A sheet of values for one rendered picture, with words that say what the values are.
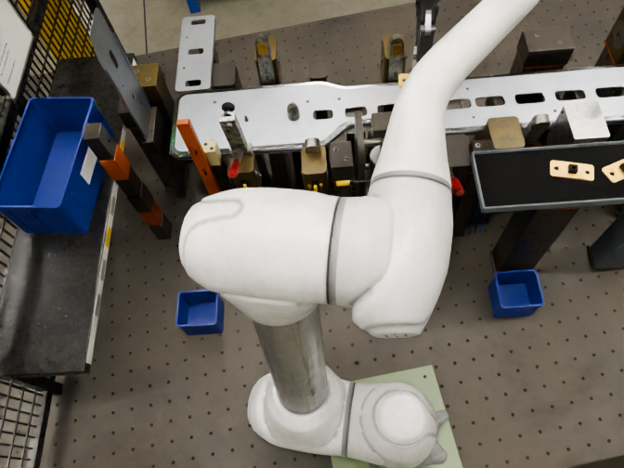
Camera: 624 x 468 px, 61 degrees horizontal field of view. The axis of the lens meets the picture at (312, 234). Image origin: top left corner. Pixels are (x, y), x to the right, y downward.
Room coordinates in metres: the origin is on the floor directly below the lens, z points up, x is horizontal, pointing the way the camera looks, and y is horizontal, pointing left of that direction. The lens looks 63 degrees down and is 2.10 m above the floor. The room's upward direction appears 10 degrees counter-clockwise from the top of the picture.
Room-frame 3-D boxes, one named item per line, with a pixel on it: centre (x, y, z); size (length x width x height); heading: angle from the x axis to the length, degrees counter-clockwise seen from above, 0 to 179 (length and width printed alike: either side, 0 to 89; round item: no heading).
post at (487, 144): (0.65, -0.41, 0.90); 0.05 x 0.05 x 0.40; 84
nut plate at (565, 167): (0.52, -0.54, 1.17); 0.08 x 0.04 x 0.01; 69
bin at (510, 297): (0.41, -0.50, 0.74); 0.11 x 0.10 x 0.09; 84
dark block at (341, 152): (0.68, -0.09, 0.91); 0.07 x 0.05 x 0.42; 174
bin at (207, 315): (0.51, 0.33, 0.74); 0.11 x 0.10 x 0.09; 84
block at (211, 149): (0.81, 0.21, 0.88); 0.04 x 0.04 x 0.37; 84
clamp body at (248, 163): (0.75, 0.14, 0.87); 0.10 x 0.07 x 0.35; 174
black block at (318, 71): (1.09, -0.09, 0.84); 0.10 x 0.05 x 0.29; 174
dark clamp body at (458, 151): (0.66, -0.35, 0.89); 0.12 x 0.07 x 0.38; 174
